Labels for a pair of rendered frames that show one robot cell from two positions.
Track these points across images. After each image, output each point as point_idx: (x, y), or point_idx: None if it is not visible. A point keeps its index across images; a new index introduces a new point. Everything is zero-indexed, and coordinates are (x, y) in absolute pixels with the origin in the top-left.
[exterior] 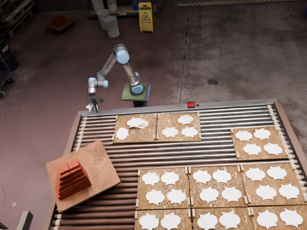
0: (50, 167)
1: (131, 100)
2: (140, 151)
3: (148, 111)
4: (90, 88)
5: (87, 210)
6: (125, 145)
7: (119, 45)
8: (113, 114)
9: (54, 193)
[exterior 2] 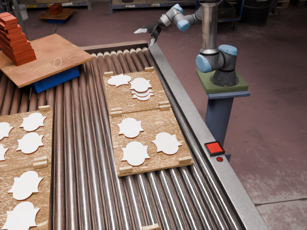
0: (50, 36)
1: (200, 81)
2: (91, 106)
3: (177, 98)
4: (164, 14)
5: (0, 82)
6: (100, 89)
7: None
8: (159, 69)
9: None
